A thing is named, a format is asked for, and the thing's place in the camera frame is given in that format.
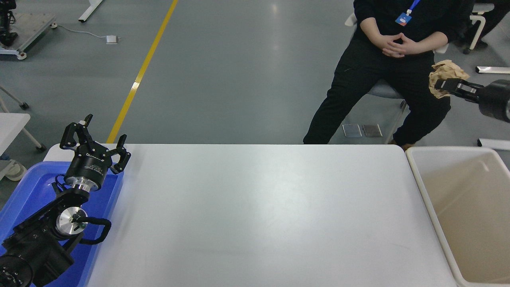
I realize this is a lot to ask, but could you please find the white floor bar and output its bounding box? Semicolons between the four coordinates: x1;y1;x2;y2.
475;66;510;75
477;139;510;150

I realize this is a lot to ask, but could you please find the white shoe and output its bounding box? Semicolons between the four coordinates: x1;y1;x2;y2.
0;153;27;182

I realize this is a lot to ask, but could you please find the grey leg with caster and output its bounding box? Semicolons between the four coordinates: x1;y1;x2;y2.
0;85;30;110

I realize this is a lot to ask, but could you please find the blue lanyard badge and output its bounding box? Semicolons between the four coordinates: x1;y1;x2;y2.
394;0;420;27

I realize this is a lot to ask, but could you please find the person's right hand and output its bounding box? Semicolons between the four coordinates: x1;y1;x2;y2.
375;33;405;59

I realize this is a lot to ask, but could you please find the small white side table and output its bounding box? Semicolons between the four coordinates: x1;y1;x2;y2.
0;113;47;153

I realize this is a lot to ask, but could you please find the large pale plastic bin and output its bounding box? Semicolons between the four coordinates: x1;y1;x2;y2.
405;146;510;287

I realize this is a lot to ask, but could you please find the blue plastic tray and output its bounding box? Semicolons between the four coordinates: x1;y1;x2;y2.
0;161;124;287

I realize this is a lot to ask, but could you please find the white floor cable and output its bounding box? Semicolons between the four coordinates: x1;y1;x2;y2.
56;25;108;40

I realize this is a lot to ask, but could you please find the white table foot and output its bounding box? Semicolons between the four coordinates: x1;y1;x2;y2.
78;0;103;23

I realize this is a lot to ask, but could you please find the person's left hand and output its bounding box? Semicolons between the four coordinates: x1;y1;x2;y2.
383;33;422;56

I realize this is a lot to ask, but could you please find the grey and white chair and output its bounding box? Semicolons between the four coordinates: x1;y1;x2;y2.
345;12;450;145

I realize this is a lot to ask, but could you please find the dark grey floor plate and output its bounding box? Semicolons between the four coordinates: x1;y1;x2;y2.
362;124;383;138

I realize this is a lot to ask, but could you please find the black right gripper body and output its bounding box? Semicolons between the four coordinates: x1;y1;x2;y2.
478;79;510;123

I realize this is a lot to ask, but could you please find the white frame chair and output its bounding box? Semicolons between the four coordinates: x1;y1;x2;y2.
462;3;498;55

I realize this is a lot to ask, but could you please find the grey wheeled platform cart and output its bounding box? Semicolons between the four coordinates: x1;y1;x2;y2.
0;12;57;60

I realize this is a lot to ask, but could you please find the tan paper ball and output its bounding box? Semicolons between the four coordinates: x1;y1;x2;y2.
428;60;471;99

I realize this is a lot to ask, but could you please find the black machine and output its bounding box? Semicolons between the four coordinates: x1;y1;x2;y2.
0;0;18;47

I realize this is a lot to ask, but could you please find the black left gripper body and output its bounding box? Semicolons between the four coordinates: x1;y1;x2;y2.
65;147;110;187

